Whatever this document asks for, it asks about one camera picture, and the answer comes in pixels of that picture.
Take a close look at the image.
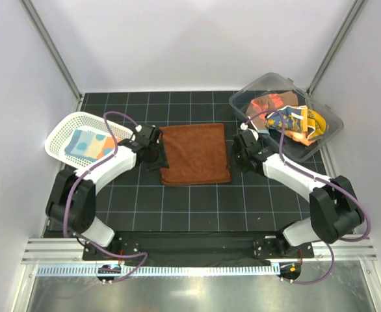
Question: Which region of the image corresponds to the blue polka dot towel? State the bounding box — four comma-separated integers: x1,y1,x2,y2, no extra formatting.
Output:
64,129,115,162

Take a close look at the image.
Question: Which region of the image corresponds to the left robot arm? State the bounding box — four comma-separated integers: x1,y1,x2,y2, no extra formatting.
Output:
46,124,168,260

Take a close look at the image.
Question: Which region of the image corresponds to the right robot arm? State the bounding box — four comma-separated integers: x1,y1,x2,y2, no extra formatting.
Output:
231,129,371,257

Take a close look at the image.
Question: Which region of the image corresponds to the pink brown towel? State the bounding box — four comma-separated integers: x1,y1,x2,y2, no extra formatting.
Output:
246,91,298,132

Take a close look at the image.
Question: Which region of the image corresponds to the clear plastic storage bin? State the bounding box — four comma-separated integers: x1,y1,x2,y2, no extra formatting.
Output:
230,73,343,162

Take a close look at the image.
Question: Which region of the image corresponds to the yellow blue patterned towel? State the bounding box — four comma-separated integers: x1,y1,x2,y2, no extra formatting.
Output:
265,105,329,146

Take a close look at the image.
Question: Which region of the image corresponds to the white perforated plastic basket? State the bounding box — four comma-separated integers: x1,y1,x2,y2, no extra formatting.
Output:
44,112,137,170

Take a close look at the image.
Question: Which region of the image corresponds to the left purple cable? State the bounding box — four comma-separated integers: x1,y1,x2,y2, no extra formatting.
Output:
62,110,149,283

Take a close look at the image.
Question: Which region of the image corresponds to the purple cable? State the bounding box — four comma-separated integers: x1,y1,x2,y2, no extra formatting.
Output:
62,110,149,283
242,112,373,285

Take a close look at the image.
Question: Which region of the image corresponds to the white slotted cable duct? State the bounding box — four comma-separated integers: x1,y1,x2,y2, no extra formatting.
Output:
36,263,280,278

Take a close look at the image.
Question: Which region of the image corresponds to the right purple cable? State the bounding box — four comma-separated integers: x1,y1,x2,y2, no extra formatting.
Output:
242,112,373,285

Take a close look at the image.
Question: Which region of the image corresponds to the left aluminium frame post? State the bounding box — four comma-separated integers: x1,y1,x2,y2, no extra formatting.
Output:
19,0,82,101

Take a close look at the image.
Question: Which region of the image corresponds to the aluminium frame post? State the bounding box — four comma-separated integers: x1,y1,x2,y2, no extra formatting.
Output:
19,0,82,101
308,0,367,96

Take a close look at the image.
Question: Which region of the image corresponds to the right aluminium frame post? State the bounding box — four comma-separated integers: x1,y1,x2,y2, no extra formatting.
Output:
308,0,367,96

